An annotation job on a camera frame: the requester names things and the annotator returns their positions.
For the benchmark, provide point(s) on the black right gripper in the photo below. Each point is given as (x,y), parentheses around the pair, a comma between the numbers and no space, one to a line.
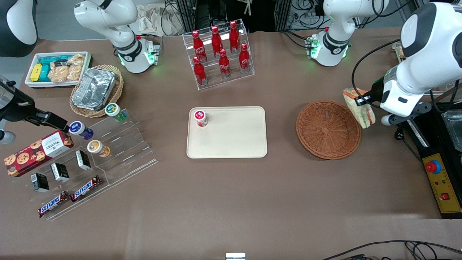
(17,108)

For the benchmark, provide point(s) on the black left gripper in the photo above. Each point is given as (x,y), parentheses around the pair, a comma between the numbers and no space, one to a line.
(376,90)

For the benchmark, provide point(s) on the triangular sandwich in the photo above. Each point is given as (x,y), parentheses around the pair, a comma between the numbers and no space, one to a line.
(364,115)

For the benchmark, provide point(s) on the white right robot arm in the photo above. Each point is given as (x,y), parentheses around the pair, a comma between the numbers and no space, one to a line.
(115,29)

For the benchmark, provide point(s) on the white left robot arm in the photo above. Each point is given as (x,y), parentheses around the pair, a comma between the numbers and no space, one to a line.
(426,54)

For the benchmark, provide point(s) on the round brown wicker basket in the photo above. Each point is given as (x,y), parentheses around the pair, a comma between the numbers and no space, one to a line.
(328,130)

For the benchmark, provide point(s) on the aluminium foil tray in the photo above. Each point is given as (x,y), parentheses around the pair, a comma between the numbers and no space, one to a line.
(93,88)

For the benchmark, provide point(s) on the oval light wicker basket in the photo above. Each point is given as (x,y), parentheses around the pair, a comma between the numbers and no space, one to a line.
(117,90)

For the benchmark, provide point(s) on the beige plastic tray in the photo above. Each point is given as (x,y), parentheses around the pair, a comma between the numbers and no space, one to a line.
(231,139)

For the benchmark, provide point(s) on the purple-lid small cup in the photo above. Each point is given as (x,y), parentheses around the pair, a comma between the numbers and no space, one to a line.
(80,130)

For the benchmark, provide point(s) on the red Walkers cookie box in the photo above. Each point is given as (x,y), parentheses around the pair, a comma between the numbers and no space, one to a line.
(36,153)

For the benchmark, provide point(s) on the white rectangular bin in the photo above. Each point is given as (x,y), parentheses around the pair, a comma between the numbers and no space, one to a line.
(32,83)

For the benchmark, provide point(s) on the clear bag of crackers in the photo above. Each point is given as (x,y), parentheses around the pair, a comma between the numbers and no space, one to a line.
(58,75)
(77,59)
(75,73)

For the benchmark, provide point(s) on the short teal box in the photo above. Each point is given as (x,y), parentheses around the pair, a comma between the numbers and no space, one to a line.
(45,74)

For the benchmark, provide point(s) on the yellow small box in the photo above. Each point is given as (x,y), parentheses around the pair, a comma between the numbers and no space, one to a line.
(36,72)

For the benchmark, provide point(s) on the small black white carton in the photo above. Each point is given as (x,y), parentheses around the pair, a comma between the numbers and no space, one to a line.
(60,172)
(39,182)
(83,160)

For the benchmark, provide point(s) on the orange-lid small cup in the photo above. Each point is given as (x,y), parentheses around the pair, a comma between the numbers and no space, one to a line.
(97,148)

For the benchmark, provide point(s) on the small black packet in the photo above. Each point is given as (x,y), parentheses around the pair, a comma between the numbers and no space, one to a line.
(61,63)

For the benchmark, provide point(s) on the long teal box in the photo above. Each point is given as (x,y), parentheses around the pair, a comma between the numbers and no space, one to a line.
(48,60)

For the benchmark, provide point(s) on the clear bag of pastry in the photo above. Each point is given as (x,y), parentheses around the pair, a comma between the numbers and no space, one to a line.
(400,51)

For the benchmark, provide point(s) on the green-lid small cup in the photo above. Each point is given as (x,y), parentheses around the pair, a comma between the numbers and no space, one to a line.
(114,111)

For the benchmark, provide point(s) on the Snickers chocolate bar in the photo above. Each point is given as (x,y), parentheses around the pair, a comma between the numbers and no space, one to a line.
(86,188)
(53,204)

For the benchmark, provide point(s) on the black machine housing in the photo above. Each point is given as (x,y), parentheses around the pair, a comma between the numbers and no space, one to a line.
(431,144)

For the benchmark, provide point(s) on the clear acrylic step stand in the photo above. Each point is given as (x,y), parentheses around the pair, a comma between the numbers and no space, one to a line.
(130,151)
(72,202)

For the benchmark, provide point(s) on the steel pan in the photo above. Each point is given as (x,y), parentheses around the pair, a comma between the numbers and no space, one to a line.
(454,128)

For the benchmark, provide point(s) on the red emergency stop button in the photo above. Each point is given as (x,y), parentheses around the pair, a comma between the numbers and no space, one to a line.
(433,166)

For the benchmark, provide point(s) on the yellow control panel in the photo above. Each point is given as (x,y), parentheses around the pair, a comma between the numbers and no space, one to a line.
(445,180)

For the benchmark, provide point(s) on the clear acrylic bottle rack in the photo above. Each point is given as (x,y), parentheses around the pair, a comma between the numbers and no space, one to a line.
(249,68)

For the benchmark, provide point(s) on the red cola bottle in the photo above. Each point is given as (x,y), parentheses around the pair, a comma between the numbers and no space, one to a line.
(244,59)
(199,72)
(198,47)
(216,42)
(234,38)
(224,65)

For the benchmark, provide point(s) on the crumpled beige cloth bag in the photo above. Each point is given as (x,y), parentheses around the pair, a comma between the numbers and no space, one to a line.
(155,20)

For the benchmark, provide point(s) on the red-lid small cup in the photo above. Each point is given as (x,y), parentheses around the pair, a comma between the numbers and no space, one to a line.
(200,118)

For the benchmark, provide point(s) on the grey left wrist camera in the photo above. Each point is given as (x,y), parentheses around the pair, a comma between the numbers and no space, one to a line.
(408,113)

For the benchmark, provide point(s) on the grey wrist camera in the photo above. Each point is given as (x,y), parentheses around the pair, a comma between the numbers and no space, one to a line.
(408,113)
(5,137)

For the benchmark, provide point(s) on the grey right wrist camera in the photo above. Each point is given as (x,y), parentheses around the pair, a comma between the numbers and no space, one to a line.
(5,137)

